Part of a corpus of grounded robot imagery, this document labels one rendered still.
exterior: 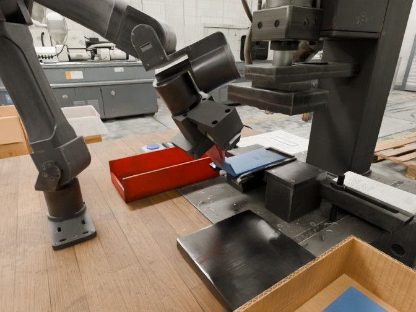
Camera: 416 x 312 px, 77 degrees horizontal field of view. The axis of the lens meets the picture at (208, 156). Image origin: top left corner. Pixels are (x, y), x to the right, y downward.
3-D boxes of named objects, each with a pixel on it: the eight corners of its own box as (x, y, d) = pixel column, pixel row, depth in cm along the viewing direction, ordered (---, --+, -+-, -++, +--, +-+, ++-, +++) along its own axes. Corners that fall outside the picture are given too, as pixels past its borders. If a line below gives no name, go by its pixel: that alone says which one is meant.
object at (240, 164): (208, 165, 54) (207, 152, 53) (262, 149, 62) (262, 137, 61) (228, 178, 49) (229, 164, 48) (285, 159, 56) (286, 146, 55)
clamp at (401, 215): (311, 214, 53) (319, 169, 49) (321, 209, 55) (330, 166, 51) (391, 260, 41) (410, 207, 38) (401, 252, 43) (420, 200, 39)
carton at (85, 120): (47, 153, 288) (35, 108, 269) (104, 145, 315) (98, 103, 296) (46, 179, 232) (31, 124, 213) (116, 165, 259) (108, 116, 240)
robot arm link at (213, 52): (241, 75, 43) (212, -1, 40) (241, 80, 35) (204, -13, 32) (179, 103, 46) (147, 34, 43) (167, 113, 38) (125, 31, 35)
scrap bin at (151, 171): (111, 182, 66) (108, 160, 64) (196, 160, 79) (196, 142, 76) (125, 203, 57) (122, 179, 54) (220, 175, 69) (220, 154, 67)
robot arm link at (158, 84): (208, 88, 44) (189, 51, 40) (210, 105, 40) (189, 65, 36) (173, 104, 46) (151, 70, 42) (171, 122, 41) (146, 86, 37)
